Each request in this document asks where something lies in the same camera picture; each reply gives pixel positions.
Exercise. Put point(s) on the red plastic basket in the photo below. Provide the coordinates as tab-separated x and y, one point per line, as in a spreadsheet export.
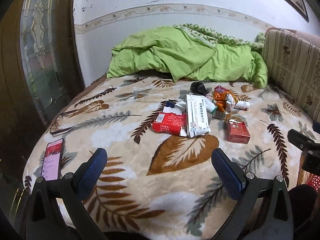
314	182

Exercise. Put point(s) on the red torn medicine box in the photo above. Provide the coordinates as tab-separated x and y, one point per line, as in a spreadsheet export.
170	123

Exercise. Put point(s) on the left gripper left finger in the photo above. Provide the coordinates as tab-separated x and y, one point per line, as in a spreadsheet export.
44	218

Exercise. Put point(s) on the black crumpled plastic bag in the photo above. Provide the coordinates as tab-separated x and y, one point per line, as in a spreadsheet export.
198	88

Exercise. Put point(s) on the green quilt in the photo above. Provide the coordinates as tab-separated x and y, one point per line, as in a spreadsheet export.
191	51

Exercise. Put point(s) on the teal white small box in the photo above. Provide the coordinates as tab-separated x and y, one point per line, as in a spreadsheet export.
210	106

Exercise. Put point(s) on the white long medicine box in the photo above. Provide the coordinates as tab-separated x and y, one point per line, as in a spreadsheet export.
197	119

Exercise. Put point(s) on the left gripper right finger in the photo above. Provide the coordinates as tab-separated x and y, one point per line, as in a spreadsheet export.
263	209

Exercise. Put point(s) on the smartphone with pink screen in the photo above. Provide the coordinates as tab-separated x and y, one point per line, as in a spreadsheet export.
52	160

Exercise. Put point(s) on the orange white snack bag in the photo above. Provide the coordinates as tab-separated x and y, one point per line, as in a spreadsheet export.
224	101

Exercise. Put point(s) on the wooden door with glass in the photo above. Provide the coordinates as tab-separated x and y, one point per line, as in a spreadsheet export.
40	72

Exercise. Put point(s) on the red pink crumpled wrapper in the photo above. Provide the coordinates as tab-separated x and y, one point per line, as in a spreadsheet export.
219	89

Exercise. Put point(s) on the red cigarette pack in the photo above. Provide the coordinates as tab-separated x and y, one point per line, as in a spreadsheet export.
237	132

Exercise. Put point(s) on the striped floral headboard cushion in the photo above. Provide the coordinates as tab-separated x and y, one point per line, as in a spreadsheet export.
292	59

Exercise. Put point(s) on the leaf pattern bed blanket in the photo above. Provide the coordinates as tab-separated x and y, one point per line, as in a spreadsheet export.
160	185

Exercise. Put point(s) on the white small bottle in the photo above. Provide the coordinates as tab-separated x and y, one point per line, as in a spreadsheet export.
242	105

